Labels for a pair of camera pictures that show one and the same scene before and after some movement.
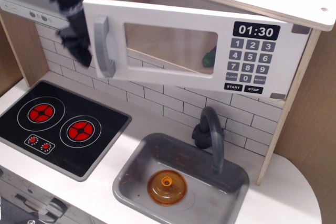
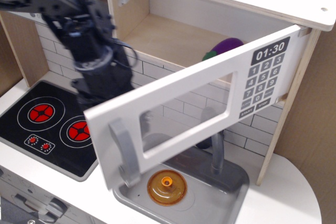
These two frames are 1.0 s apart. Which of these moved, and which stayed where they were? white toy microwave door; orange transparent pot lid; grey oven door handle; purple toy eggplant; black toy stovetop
Moved: white toy microwave door; purple toy eggplant
Stayed: black toy stovetop; orange transparent pot lid; grey oven door handle
